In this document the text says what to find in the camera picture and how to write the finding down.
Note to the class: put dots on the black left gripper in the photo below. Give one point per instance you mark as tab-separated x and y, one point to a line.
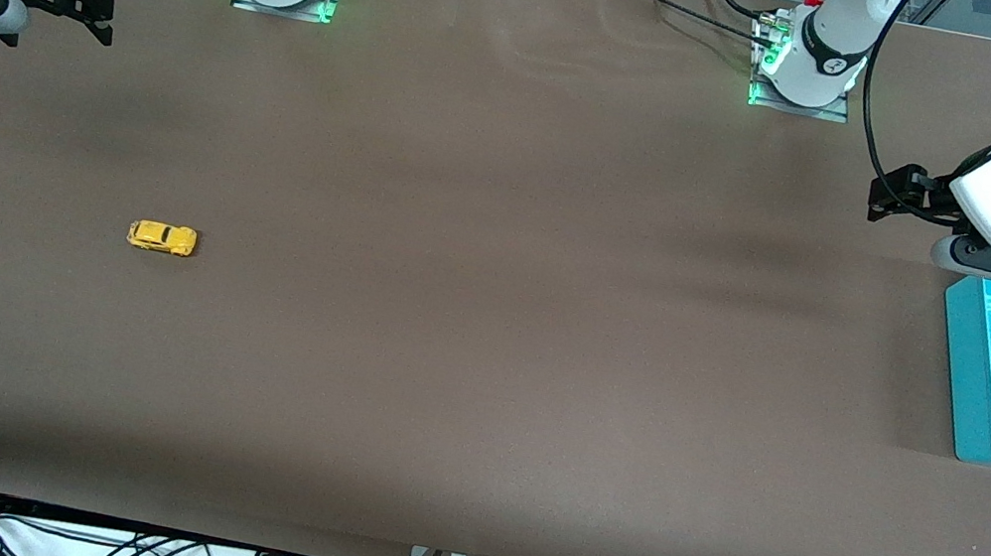
931	193

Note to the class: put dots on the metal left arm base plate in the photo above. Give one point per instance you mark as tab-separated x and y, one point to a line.
815	112

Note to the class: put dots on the yellow toy beetle car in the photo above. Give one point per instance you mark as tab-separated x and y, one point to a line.
160	237

